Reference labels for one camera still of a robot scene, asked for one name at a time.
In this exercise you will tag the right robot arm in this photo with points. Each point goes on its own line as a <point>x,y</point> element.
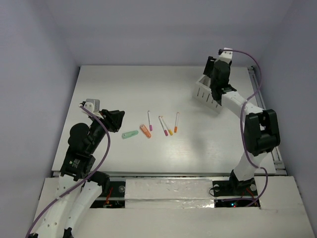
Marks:
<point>259,129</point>

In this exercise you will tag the green utility knife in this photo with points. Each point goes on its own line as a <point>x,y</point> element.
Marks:
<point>129,134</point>

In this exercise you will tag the pink capped white marker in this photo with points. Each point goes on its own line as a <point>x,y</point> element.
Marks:
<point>163,127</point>

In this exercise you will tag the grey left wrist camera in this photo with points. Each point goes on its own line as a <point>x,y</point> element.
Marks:
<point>92,105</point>

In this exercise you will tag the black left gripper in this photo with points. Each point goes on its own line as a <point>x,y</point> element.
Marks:
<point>107,119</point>

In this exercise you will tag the white slotted organizer box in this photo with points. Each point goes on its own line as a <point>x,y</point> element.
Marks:
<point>202,93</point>

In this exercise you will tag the purple capped white marker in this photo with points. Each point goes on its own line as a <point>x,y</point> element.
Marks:
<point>149,121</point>

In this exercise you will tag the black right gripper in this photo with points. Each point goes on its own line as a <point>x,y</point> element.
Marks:
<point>210,66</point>

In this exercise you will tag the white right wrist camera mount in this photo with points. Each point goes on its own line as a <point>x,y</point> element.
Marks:
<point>225,54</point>

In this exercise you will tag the orange utility knife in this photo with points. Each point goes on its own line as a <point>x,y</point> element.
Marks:
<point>146,132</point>

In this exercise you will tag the white foam front block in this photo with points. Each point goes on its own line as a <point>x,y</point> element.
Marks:
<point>168,193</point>

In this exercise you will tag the orange capped white marker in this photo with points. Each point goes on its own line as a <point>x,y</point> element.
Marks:
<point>176,122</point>

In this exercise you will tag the yellow capped white marker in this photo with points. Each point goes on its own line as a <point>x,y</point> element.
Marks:
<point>167,127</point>

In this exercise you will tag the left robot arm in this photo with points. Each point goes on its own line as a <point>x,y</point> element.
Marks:
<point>79,184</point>

